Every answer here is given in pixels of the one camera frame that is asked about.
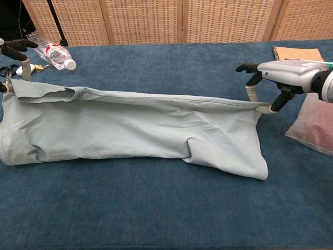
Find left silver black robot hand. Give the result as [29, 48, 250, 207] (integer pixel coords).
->
[0, 38, 39, 93]

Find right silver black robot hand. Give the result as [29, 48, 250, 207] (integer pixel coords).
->
[235, 60, 328, 115]

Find grey-green cloth garment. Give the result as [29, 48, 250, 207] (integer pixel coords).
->
[0, 79, 270, 181]

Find clear plastic water bottle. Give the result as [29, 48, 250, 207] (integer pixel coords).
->
[33, 38, 77, 71]

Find brown spiral notebook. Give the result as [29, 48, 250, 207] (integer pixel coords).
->
[272, 46, 325, 63]

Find white earbuds case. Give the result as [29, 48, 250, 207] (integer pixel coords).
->
[16, 64, 36, 76]

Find black tripod stand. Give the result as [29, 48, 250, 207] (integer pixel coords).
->
[46, 0, 69, 47]

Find translucent bag with red contents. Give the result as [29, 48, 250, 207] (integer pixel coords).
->
[285, 92, 333, 157]

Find wicker folding screen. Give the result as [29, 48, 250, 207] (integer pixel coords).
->
[22, 0, 333, 47]

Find blue carpet table cover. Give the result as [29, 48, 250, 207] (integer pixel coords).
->
[0, 39, 333, 250]

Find black-handled scissors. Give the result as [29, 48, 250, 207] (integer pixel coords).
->
[0, 65, 17, 82]

